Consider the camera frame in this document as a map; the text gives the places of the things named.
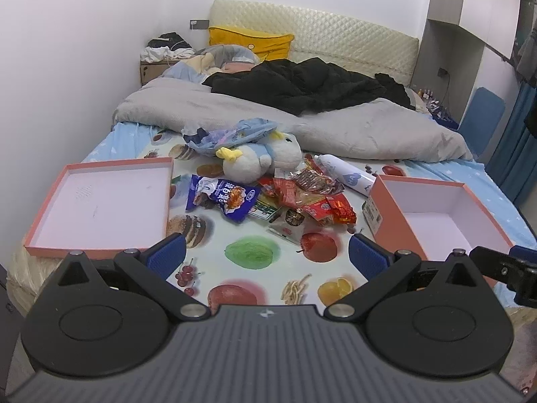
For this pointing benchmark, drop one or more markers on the cream quilted headboard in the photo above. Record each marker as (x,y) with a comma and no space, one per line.
(349,42)

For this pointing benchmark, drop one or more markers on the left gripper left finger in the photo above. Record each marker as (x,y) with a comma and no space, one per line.
(147,272)

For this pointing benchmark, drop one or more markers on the blue snack packet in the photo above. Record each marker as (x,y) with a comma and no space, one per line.
(234,200)

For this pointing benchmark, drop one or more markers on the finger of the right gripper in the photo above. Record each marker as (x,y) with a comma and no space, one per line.
(516,269)

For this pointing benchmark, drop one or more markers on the red snack packet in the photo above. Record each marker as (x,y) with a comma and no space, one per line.
(332,210)

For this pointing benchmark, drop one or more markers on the grey duvet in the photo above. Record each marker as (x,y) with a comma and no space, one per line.
(378,130)

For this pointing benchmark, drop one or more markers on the green white snack packet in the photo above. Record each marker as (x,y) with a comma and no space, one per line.
(265,208)

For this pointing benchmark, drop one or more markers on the dark brown foil snack bag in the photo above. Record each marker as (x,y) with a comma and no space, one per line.
(311,180)

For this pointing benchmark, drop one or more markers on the blue chair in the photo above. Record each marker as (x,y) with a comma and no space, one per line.
(480,120)

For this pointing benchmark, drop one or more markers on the white blue plush toy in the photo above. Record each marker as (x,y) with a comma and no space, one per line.
(249,162)

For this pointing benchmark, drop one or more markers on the pink box lid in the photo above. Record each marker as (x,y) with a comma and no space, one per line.
(103,208)

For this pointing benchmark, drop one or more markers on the white spray bottle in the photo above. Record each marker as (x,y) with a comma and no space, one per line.
(350,176)

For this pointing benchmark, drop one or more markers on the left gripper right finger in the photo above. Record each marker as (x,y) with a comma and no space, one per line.
(386,273)

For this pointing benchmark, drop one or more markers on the yellow pillow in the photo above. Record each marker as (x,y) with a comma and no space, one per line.
(264,45)

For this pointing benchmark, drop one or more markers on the pink storage box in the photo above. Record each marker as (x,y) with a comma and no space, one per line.
(430,218)

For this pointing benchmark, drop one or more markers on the black clothing pile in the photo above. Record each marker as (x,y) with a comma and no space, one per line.
(311,86)

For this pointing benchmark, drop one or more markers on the cardboard box with clothes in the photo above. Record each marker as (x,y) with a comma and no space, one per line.
(161,53)

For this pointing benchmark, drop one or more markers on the fruit print bed sheet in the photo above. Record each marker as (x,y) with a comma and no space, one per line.
(290,259)

